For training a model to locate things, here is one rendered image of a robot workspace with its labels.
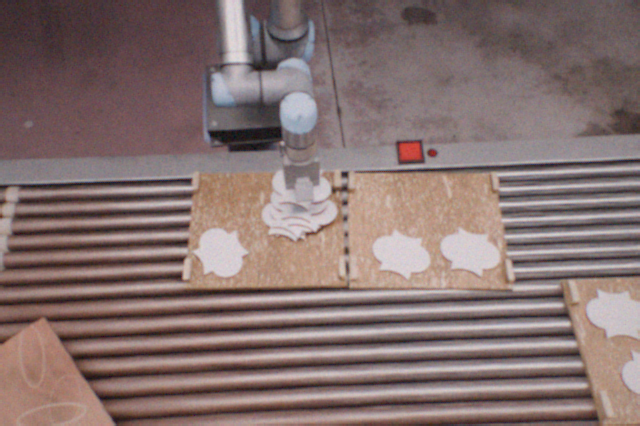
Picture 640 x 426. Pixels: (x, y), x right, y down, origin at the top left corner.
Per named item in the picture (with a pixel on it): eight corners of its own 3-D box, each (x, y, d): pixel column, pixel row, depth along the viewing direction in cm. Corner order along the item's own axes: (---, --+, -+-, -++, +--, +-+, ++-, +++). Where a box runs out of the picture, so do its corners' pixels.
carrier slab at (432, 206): (347, 175, 176) (347, 172, 175) (493, 176, 176) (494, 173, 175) (349, 289, 158) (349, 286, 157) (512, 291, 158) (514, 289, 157)
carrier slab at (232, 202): (195, 176, 176) (194, 173, 175) (340, 173, 177) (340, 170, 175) (184, 290, 158) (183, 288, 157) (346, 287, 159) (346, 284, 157)
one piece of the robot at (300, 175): (283, 175, 136) (286, 213, 150) (323, 170, 137) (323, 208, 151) (276, 132, 142) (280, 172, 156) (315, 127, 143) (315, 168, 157)
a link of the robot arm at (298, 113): (315, 86, 132) (318, 117, 128) (315, 119, 142) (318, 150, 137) (278, 89, 132) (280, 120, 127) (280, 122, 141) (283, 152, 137)
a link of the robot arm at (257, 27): (219, 46, 184) (213, 9, 172) (265, 44, 185) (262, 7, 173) (220, 77, 178) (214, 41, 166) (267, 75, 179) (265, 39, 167)
